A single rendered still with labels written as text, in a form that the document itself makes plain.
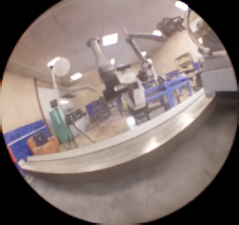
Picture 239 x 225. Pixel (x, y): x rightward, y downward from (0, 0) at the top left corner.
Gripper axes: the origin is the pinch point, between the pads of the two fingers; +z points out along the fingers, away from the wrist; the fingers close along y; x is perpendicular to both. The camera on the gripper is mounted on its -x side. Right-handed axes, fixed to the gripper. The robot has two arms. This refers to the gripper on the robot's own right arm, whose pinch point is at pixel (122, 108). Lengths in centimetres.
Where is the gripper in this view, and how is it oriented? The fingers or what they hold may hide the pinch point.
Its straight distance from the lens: 31.5
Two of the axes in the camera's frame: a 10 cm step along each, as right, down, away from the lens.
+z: 3.7, 8.4, -4.0
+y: 9.3, -3.7, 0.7
